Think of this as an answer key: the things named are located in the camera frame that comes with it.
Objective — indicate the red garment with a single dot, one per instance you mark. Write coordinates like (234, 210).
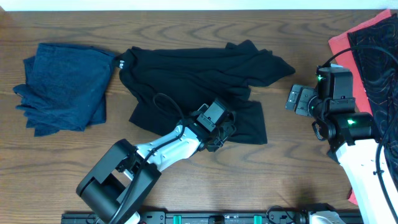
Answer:
(341, 42)

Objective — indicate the folded navy blue garment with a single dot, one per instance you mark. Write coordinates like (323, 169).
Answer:
(65, 87)

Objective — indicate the black t-shirt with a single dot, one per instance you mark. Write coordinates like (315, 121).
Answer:
(192, 77)

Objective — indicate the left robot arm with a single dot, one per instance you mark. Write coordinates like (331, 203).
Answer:
(117, 185)

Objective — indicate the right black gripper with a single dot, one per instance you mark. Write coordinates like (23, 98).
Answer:
(306, 93)

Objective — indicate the black mounting rail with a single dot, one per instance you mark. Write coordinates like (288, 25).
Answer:
(210, 218)

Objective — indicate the black patterned garment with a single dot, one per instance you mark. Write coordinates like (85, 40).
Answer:
(377, 70)

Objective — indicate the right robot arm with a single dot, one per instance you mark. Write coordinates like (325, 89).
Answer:
(354, 138)

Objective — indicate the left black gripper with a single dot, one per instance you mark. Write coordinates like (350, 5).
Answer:
(229, 129)

